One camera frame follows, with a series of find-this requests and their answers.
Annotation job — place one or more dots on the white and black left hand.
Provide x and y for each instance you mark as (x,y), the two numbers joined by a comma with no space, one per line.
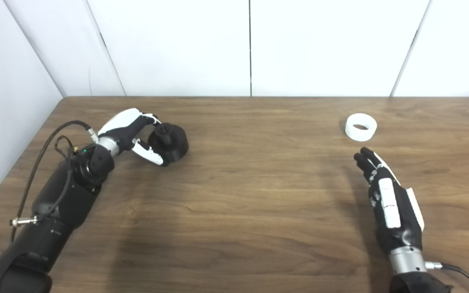
(120,126)

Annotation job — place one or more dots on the round black part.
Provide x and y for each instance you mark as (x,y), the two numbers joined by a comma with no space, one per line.
(175,142)

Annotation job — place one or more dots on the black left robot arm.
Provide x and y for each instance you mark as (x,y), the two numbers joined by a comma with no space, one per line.
(55,211)

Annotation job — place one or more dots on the white and black right hand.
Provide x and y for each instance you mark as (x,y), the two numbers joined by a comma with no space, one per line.
(393,211)

